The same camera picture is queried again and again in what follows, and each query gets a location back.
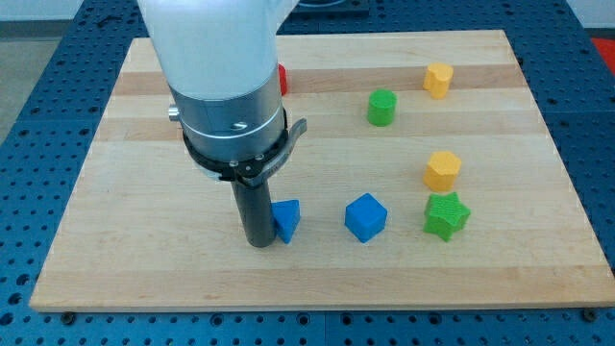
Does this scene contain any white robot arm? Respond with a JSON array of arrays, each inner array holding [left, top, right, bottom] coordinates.
[[138, 0, 307, 186]]

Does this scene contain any blue triangle block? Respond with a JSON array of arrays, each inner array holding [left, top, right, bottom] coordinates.
[[272, 200, 301, 244]]

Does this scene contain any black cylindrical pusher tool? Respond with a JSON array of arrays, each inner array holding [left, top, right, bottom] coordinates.
[[232, 182, 276, 248]]

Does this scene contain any blue cube block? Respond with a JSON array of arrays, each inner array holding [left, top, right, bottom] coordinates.
[[344, 193, 388, 243]]

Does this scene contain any green cylinder block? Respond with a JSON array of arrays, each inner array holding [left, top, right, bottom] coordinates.
[[367, 89, 397, 127]]

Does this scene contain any red block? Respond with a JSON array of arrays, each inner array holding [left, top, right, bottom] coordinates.
[[278, 63, 288, 96]]

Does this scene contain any wooden board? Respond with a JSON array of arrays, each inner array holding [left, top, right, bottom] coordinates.
[[30, 30, 614, 312]]

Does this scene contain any yellow hexagon block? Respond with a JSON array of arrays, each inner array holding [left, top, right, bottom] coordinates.
[[423, 151, 462, 192]]

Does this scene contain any green star block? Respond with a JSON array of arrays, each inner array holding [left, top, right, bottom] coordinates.
[[423, 192, 471, 242]]

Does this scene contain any yellow heart block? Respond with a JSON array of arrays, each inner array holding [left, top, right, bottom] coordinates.
[[423, 62, 454, 99]]

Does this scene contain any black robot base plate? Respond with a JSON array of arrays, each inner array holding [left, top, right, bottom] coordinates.
[[291, 0, 371, 17]]

